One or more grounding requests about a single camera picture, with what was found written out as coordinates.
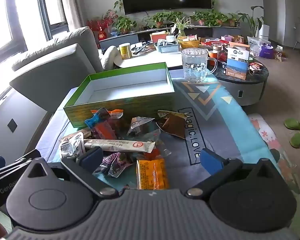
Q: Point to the purple snack packet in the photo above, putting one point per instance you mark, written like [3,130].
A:
[115,163]

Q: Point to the pale purple tablecloth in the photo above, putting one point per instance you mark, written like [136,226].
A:
[52,130]

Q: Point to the black packets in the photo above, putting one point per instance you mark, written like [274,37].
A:
[141,48]

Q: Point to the paper cup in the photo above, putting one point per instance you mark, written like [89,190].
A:
[217,46]

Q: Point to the clear glass mug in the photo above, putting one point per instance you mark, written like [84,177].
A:
[193,65]

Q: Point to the pile of red wrappers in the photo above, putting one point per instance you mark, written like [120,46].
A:
[255,67]

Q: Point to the row of potted green plants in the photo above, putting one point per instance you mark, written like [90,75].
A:
[125,23]

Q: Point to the grey armchair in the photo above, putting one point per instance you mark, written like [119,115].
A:
[52,62]

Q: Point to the purple bag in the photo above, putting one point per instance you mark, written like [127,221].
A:
[267,51]

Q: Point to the orange cup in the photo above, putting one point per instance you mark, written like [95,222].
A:
[213,54]

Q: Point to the green slipper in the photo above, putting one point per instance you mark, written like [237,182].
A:
[298,140]
[293,124]

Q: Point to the long white snack stick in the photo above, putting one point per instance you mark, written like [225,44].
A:
[120,145]

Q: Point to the white round coffee table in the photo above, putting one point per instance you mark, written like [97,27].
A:
[150,58]

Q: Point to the brown snack packet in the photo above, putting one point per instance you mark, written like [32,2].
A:
[173,125]

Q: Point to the black wall socket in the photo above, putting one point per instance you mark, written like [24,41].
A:
[12,125]

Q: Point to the spider plant in vase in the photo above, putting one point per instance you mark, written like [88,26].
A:
[181,28]

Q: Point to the floral floor mat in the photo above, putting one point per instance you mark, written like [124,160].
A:
[267,135]

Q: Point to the red flower arrangement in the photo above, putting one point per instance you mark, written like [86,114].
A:
[102,22]

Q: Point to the green cardboard box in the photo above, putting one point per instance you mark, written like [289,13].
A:
[130,105]

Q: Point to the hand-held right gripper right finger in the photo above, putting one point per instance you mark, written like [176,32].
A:
[210,160]

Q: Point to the white clear snack packet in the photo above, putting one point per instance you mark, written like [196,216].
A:
[71,146]

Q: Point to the black framed window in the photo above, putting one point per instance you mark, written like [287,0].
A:
[5,10]
[52,5]

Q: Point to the small clear candy packet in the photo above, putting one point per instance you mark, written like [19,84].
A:
[161,152]

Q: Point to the orange box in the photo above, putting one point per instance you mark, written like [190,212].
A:
[158,37]

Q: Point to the grey plastic tray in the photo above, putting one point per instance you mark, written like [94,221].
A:
[167,49]

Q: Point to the blue white carton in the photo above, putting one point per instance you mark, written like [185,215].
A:
[237,65]

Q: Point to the yellow can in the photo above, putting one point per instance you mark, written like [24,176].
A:
[125,51]

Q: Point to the white air purifier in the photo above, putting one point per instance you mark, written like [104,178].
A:
[264,31]

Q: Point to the pink box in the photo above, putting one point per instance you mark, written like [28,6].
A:
[232,39]

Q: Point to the dark round side table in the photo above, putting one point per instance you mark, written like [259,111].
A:
[250,85]

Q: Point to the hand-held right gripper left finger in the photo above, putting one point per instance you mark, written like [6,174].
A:
[91,156]

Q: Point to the beige curtain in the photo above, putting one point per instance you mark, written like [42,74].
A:
[71,2]

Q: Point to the clear plastic bag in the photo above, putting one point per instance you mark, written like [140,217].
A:
[255,45]

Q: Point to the clear crinkled snack packet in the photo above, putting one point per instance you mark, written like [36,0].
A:
[140,125]

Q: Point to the yellow wicker basket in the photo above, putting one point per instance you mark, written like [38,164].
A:
[188,44]

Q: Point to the tall leafy floor plant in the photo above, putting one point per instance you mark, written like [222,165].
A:
[255,21]

